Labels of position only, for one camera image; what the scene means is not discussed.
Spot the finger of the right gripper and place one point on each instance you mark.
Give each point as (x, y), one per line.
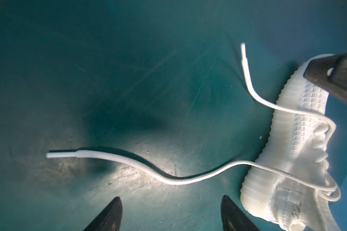
(329, 72)

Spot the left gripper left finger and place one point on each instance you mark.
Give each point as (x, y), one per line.
(109, 219)

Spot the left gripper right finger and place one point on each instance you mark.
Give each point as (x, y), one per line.
(233, 219)

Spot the white knit sneaker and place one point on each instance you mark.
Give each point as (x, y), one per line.
(297, 144)

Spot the white shoelace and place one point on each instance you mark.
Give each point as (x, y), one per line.
(162, 173)

